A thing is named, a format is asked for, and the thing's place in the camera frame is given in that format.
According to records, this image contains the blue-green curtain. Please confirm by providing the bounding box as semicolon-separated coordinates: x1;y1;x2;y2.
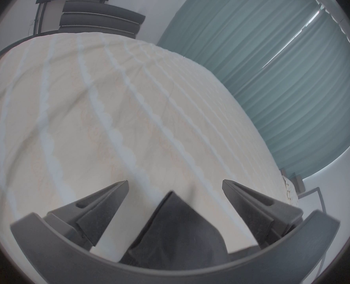
157;0;350;177

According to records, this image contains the black T-shirt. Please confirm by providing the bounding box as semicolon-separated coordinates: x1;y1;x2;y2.
119;191;229;270

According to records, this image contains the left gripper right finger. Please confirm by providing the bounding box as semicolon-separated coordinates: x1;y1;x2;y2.
222;180;304;251

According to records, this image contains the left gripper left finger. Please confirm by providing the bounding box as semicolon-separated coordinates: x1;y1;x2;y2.
46;180;129;249

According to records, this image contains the bed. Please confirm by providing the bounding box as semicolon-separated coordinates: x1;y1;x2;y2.
0;31;323;263

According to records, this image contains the white printed pillow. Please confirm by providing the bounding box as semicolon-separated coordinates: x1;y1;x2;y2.
281;170;300;206

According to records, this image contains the grey bedside table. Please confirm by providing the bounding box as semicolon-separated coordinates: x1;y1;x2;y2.
293;172;305;189

